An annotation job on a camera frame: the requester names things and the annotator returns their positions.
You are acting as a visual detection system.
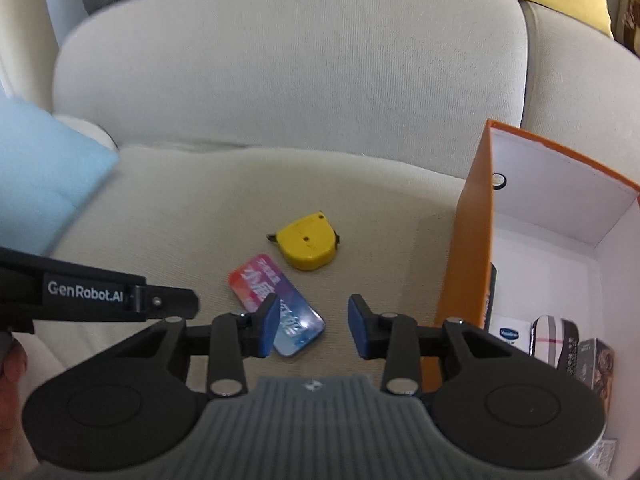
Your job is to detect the beige sofa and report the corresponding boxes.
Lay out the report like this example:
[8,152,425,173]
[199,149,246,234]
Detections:
[0,0,640,466]

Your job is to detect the person's left hand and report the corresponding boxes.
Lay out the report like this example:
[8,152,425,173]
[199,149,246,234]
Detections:
[0,332,30,466]

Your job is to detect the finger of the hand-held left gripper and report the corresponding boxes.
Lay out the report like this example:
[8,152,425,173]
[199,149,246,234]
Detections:
[127,284,200,322]

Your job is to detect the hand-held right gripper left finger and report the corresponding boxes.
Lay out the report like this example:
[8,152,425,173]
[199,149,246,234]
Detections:
[107,292,282,399]

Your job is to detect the yellow tape measure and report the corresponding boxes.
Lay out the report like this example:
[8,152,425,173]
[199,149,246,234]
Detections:
[266,212,343,272]

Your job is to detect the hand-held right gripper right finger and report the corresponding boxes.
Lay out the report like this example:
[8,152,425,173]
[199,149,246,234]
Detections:
[347,294,532,397]

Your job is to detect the cream and brown bag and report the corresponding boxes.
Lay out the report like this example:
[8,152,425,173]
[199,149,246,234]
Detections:
[615,0,640,57]

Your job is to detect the plaid case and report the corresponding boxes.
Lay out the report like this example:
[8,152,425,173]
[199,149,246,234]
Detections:
[529,314,581,377]

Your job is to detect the orange cardboard box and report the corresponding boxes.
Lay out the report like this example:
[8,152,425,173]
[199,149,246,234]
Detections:
[420,119,640,480]

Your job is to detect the clear plastic packet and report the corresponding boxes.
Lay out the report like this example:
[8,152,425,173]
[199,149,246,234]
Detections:
[586,438,619,479]

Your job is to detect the light blue cushion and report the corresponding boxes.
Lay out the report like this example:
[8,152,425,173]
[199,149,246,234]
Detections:
[0,94,121,257]

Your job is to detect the white box with blue label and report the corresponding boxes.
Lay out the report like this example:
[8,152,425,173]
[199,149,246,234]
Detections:
[487,316,534,356]

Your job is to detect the dark patterned box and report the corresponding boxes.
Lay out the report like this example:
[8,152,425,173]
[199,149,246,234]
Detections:
[574,337,617,413]

